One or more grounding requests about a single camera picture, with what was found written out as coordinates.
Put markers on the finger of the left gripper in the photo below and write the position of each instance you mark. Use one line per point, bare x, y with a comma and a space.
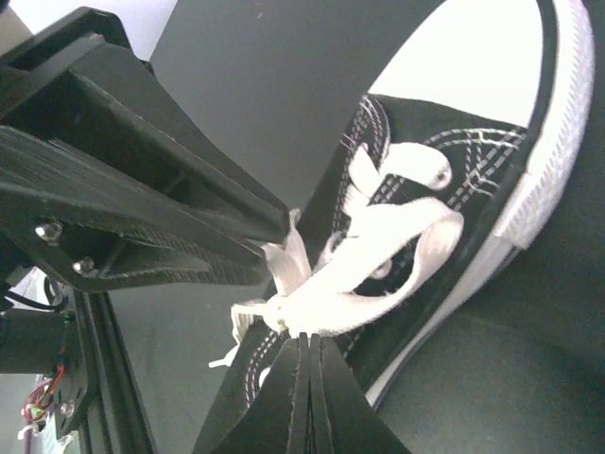
95, 228
142, 131

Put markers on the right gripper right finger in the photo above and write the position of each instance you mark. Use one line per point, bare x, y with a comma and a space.
341, 419

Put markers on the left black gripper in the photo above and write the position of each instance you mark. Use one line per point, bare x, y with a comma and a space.
80, 70

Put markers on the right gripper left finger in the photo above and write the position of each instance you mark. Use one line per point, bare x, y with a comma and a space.
276, 421

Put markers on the white shoelace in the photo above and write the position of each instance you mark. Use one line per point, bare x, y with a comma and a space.
395, 225

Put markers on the black sneaker white sole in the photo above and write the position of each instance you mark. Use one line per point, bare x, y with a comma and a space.
508, 82

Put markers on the black aluminium mounting rail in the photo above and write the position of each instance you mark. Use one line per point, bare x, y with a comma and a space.
97, 400

